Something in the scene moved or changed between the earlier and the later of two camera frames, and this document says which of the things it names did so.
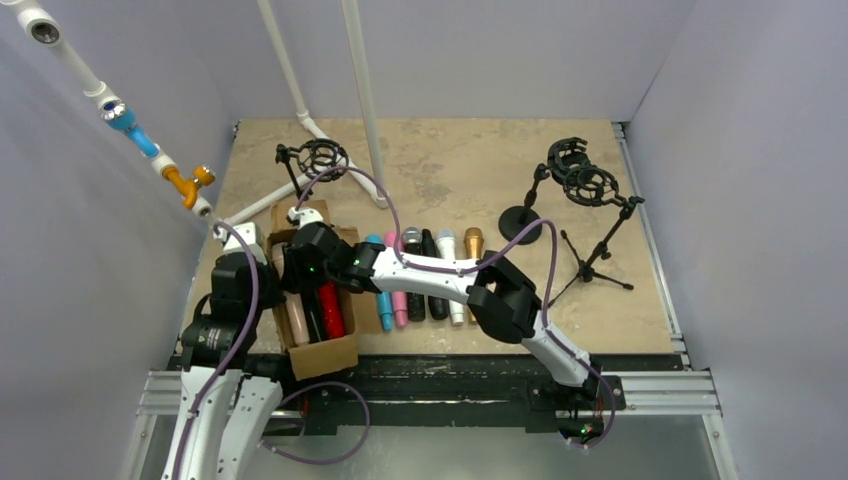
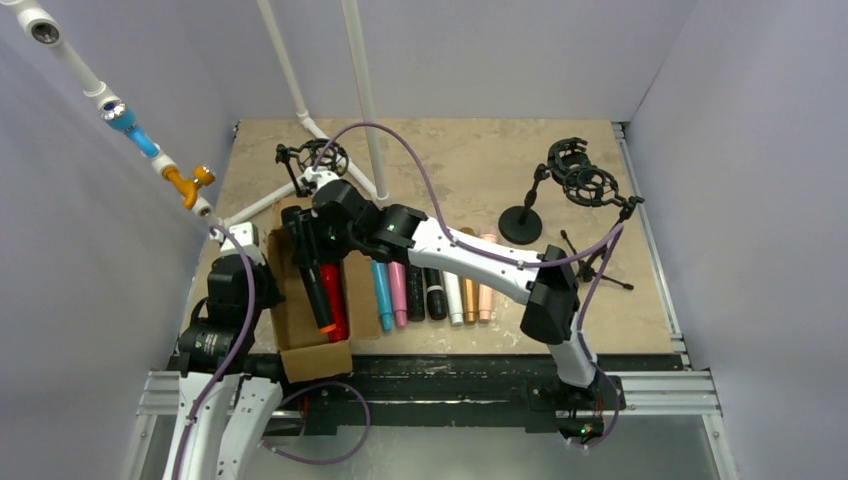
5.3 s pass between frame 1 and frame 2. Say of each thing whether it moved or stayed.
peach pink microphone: moved
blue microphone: stayed
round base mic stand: stayed
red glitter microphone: stayed
